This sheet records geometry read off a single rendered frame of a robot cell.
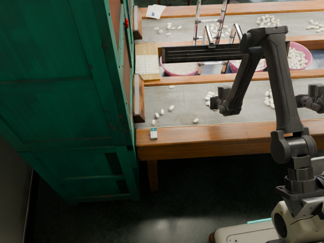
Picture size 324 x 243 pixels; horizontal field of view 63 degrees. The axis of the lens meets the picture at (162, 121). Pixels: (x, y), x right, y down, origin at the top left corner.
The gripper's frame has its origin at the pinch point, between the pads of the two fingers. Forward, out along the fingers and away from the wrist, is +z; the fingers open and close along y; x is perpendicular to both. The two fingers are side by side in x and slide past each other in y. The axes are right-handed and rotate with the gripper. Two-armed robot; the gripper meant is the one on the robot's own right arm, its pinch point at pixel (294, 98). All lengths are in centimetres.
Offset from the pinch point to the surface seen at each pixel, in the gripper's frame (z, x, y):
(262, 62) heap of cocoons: 31.9, -19.0, 5.9
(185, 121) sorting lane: 0, 9, 61
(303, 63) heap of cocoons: 29.5, -16.8, -20.7
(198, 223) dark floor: 21, 89, 51
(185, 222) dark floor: 22, 89, 60
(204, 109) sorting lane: 6.0, 4.2, 49.2
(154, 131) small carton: -9, 11, 78
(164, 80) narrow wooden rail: 20, -12, 70
